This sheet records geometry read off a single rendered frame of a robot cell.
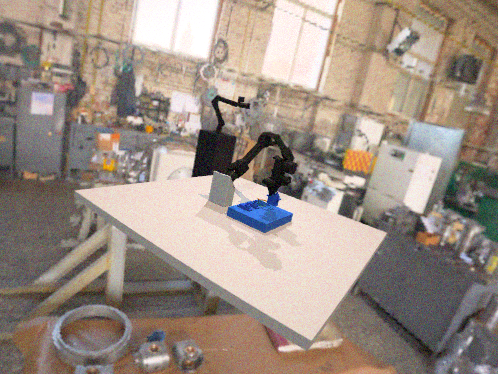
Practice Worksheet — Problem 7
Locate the blue flat plate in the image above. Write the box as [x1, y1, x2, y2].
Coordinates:
[227, 200, 293, 233]

